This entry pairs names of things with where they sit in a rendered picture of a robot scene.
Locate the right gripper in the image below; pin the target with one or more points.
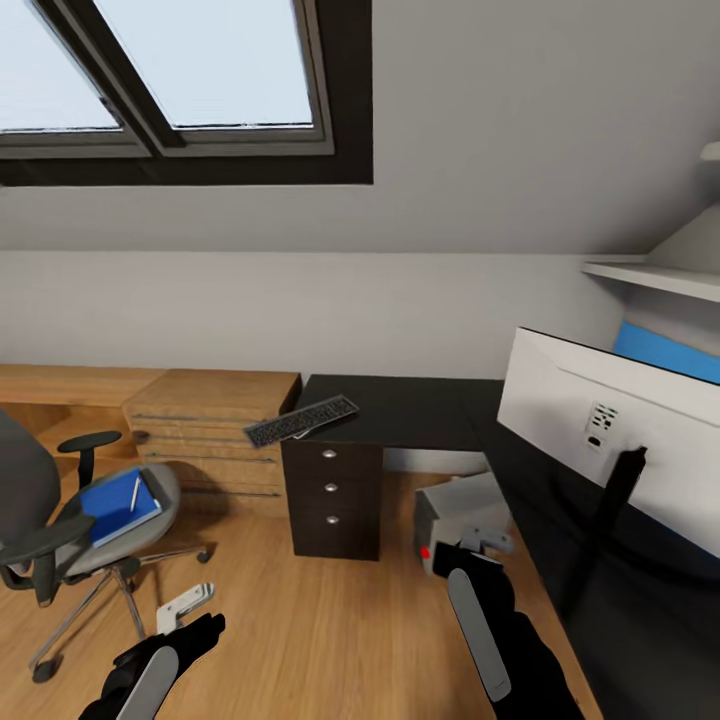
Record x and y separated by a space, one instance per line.
445 556

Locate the monitor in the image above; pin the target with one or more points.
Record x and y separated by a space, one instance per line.
649 436

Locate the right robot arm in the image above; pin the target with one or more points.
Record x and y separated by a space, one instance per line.
520 674

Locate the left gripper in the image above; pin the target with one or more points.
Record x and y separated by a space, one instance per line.
200 637

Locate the keyboard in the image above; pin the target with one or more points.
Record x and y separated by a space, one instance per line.
267 435

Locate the swivel chair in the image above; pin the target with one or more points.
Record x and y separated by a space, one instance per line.
63 552

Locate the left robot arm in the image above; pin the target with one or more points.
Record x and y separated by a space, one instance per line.
137 688

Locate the folder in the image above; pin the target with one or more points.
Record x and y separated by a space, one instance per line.
111 502

